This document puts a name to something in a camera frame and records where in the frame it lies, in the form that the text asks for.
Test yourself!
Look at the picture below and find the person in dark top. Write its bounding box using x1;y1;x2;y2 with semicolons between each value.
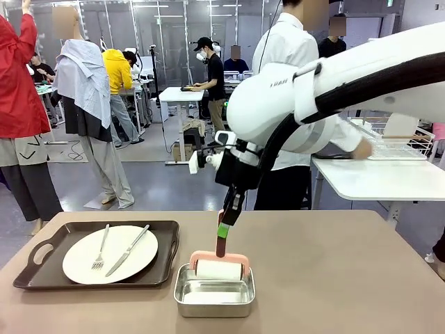
318;15;348;58

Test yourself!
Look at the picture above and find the person in yellow hoodie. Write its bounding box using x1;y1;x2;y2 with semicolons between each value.
102;48;145;150

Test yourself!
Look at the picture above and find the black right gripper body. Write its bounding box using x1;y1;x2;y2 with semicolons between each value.
214;148;262;191

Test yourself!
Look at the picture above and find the mannequin with striped shirt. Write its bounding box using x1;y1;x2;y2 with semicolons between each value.
51;6;136;209

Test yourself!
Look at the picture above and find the person in black t-shirt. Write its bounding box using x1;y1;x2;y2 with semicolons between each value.
189;36;229;148

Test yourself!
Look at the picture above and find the black tripod pole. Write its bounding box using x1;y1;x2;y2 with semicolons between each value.
148;44;164;109

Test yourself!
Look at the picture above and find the person's right hand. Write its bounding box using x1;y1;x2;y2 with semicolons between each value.
351;137;373;161

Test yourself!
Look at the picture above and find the rectangular steel tray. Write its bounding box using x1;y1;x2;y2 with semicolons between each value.
173;263;257;318

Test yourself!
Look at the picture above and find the silver fork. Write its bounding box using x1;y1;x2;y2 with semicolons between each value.
90;223;111;271

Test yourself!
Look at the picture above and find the mannequin with red jacket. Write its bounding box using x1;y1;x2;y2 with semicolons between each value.
0;0;63;236

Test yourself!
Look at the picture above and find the white wire dish rack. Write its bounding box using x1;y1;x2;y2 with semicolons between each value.
347;116;435;161

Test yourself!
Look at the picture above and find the black right arm cable sleeve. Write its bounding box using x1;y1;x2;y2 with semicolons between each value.
259;51;445;173

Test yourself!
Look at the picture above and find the pink lint roller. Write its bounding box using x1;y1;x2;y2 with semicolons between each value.
189;210;250;282

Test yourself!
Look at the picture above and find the person's right forearm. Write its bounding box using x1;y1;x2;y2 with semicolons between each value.
330;121;362;154

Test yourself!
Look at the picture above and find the white background table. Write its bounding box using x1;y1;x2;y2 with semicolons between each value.
158;86;207;166

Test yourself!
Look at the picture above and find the seated person in black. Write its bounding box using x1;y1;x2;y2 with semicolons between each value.
29;51;56;84

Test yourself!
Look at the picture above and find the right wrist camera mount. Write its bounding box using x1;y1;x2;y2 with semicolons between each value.
188;149;223;175

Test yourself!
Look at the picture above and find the white side table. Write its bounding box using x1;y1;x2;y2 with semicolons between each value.
311;152;445;223

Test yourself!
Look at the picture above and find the seated person in dark shirt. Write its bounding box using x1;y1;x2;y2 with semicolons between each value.
224;45;250;74

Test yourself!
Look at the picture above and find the person in white shirt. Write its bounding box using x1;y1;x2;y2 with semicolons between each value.
252;0;373;212

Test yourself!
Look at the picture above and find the silver table knife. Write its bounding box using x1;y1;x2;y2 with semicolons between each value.
105;224;150;278

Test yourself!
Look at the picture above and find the white background workbench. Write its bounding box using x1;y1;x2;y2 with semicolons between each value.
131;78;156;135

